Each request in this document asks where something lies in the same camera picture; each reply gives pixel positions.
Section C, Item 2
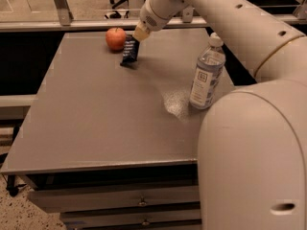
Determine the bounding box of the clear plastic water bottle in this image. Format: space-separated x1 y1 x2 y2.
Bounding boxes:
189 33 225 109

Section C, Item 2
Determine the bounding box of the red apple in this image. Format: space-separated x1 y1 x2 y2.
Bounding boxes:
106 28 126 51

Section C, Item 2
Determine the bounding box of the metal window rail frame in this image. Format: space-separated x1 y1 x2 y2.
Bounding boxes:
0 0 306 33

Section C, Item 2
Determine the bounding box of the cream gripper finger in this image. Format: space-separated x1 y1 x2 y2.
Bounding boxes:
132 21 151 42

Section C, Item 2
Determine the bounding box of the grey drawer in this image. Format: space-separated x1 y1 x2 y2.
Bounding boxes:
28 186 200 213
73 219 203 230
60 203 201 229

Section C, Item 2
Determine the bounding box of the grey top drawer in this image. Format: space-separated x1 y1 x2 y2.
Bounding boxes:
28 186 200 213

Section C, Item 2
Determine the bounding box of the blue rxbar blueberry bar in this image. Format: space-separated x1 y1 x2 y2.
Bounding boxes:
121 34 140 66

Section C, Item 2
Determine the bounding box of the grey middle drawer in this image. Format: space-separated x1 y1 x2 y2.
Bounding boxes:
60 203 201 229

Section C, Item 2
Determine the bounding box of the grey bottom drawer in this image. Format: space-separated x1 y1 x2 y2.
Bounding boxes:
73 219 203 230

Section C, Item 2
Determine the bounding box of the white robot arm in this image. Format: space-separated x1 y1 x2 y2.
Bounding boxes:
140 0 307 230

